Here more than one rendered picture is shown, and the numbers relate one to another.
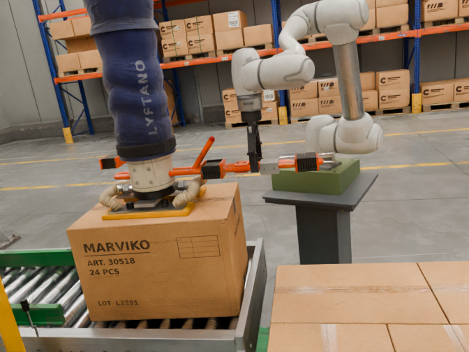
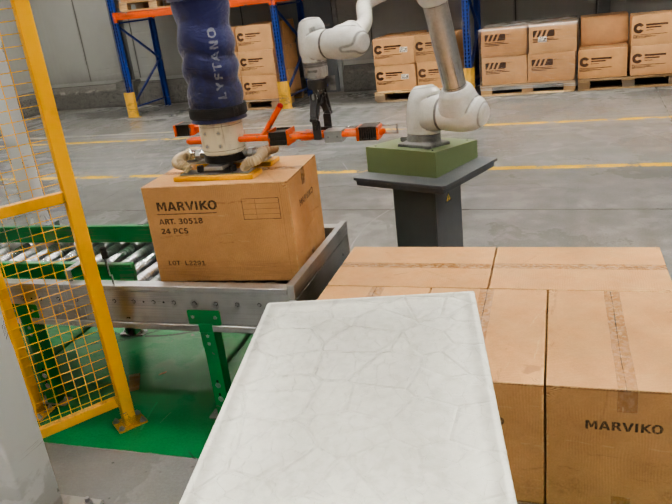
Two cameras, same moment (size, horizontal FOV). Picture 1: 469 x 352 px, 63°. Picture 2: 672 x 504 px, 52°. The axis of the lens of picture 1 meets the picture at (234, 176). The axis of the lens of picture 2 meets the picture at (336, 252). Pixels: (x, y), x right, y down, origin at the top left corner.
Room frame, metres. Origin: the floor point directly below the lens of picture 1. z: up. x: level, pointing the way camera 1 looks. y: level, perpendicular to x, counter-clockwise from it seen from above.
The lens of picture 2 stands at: (-1.18, -0.42, 1.58)
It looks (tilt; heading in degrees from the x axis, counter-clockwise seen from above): 21 degrees down; 8
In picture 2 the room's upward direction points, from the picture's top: 7 degrees counter-clockwise
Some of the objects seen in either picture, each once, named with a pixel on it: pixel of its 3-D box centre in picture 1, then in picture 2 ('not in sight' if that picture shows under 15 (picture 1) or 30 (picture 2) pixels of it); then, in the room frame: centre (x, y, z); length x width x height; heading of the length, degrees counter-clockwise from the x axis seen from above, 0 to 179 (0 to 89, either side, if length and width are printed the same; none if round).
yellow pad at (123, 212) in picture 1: (147, 207); (217, 171); (1.36, 0.34, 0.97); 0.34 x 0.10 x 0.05; 79
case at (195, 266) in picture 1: (168, 247); (238, 217); (1.46, 0.31, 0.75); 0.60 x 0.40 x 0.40; 82
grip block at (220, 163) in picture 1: (213, 168); (281, 136); (1.40, 0.08, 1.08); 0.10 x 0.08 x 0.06; 169
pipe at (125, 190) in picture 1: (154, 188); (225, 155); (1.45, 0.32, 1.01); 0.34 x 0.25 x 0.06; 79
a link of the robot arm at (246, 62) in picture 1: (249, 70); (314, 39); (1.38, -0.10, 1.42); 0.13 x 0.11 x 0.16; 54
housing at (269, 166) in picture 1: (269, 166); (335, 134); (1.36, -0.13, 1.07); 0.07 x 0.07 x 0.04; 79
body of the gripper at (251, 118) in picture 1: (252, 122); (318, 90); (1.39, -0.09, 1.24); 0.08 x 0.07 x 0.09; 169
